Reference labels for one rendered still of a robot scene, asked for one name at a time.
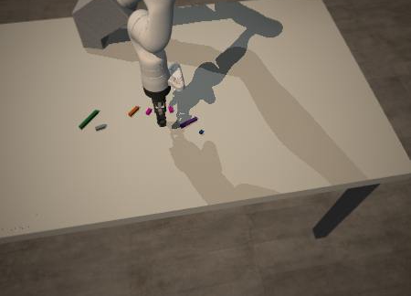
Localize dark green rod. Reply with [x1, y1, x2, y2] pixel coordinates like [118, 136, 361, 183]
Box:
[79, 110, 99, 130]

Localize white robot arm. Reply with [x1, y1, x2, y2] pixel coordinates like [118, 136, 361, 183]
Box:
[127, 0, 184, 92]

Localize grey rod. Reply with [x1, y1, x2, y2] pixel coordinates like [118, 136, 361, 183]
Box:
[95, 124, 105, 131]

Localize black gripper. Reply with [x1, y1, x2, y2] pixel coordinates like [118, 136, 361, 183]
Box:
[143, 86, 171, 127]

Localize orange rectangular bar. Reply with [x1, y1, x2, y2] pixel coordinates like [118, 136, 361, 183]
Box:
[128, 106, 139, 116]

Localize purple rod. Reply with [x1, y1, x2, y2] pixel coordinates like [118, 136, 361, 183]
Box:
[180, 117, 197, 128]

